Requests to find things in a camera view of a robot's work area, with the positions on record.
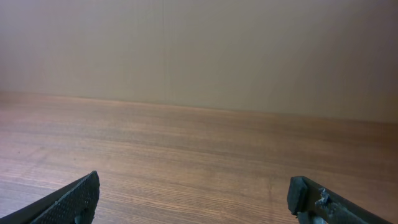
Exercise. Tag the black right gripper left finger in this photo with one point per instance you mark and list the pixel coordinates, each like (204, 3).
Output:
(73, 203)

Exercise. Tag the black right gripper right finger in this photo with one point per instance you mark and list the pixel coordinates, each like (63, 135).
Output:
(311, 202)

